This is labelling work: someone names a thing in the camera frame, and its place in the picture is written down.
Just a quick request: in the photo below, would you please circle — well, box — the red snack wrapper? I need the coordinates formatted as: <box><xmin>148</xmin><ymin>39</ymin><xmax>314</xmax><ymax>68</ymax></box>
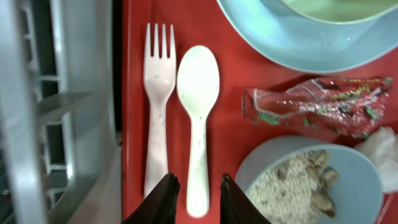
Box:
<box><xmin>241</xmin><ymin>77</ymin><xmax>393</xmax><ymax>138</ymax></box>

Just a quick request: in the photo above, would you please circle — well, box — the light green bowl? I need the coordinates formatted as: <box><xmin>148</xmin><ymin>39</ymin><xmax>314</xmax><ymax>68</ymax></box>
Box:
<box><xmin>281</xmin><ymin>0</ymin><xmax>397</xmax><ymax>24</ymax></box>

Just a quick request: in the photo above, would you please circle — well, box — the white tissue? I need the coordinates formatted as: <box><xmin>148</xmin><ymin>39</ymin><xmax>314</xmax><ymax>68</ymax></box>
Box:
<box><xmin>355</xmin><ymin>127</ymin><xmax>397</xmax><ymax>194</ymax></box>

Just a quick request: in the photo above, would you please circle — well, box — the grey dishwasher rack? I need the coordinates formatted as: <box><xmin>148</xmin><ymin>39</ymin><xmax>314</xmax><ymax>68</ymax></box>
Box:
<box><xmin>1</xmin><ymin>0</ymin><xmax>122</xmax><ymax>223</ymax></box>

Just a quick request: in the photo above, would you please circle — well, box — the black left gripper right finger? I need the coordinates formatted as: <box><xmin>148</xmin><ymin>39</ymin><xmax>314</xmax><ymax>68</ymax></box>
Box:
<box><xmin>220</xmin><ymin>173</ymin><xmax>271</xmax><ymax>224</ymax></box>

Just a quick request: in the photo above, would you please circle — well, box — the light blue plate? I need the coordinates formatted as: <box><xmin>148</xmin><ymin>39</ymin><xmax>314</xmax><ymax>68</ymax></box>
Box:
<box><xmin>218</xmin><ymin>0</ymin><xmax>397</xmax><ymax>73</ymax></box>

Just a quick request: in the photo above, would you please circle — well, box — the white plastic fork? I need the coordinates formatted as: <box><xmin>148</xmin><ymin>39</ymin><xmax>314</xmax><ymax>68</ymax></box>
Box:
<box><xmin>144</xmin><ymin>24</ymin><xmax>177</xmax><ymax>197</ymax></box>

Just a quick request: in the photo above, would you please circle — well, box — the blue bowl with rice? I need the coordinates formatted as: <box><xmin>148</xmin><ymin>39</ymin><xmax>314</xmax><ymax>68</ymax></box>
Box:
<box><xmin>235</xmin><ymin>136</ymin><xmax>383</xmax><ymax>224</ymax></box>

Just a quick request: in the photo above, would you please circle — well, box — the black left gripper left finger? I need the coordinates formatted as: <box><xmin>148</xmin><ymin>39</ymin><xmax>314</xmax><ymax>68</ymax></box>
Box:
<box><xmin>121</xmin><ymin>173</ymin><xmax>180</xmax><ymax>224</ymax></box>

